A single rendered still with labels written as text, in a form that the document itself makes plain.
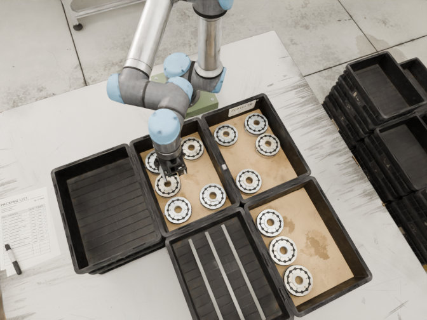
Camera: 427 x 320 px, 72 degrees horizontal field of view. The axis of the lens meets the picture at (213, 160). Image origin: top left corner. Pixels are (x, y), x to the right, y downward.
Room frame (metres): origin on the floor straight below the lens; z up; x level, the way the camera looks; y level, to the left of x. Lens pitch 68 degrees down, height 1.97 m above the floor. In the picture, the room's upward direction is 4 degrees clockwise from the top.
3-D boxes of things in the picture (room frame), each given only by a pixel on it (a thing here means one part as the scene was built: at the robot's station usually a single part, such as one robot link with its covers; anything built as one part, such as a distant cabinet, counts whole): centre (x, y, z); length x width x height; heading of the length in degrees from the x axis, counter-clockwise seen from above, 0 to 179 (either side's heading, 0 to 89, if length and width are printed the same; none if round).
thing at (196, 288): (0.01, -0.07, 0.87); 0.40 x 0.30 x 0.11; 27
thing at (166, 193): (0.33, 0.17, 0.86); 0.10 x 0.10 x 0.01
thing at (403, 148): (0.75, -1.14, 0.31); 0.40 x 0.30 x 0.34; 26
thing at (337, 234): (0.14, -0.34, 0.87); 0.40 x 0.30 x 0.11; 27
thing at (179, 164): (0.32, 0.13, 1.14); 0.09 x 0.08 x 0.12; 27
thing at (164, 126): (0.34, 0.13, 1.30); 0.09 x 0.08 x 0.11; 171
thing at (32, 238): (0.14, 0.76, 0.70); 0.33 x 0.23 x 0.01; 26
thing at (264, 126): (0.63, -0.17, 0.86); 0.10 x 0.10 x 0.01
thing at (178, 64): (0.82, 0.18, 0.92); 0.13 x 0.12 x 0.14; 81
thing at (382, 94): (1.11, -0.96, 0.37); 0.40 x 0.30 x 0.45; 26
